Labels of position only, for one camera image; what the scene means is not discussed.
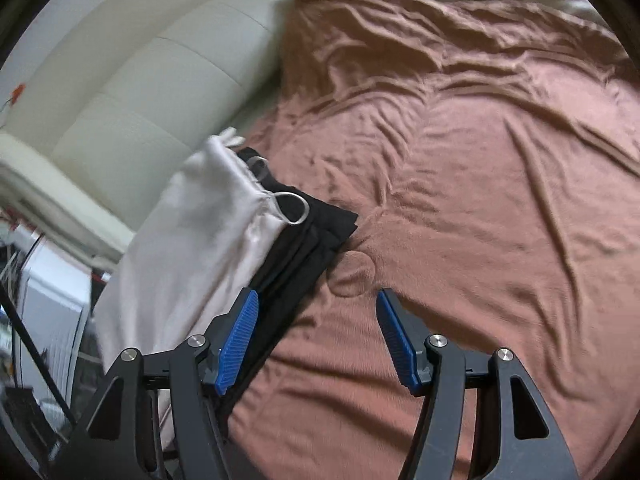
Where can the beige jacket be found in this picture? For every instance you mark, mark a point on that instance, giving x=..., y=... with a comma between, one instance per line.
x=200, y=240

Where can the orange toy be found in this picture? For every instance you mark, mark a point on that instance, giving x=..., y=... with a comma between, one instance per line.
x=17, y=92

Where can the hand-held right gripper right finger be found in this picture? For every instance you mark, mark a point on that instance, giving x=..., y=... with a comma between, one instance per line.
x=397, y=335

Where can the black folded clothes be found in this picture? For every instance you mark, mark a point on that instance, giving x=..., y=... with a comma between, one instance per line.
x=310, y=245

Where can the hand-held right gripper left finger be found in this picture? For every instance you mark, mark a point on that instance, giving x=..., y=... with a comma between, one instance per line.
x=240, y=335

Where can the brown blanket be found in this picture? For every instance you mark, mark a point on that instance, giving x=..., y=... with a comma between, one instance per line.
x=475, y=185

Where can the cream padded headboard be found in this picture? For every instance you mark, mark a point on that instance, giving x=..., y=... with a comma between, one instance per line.
x=150, y=70

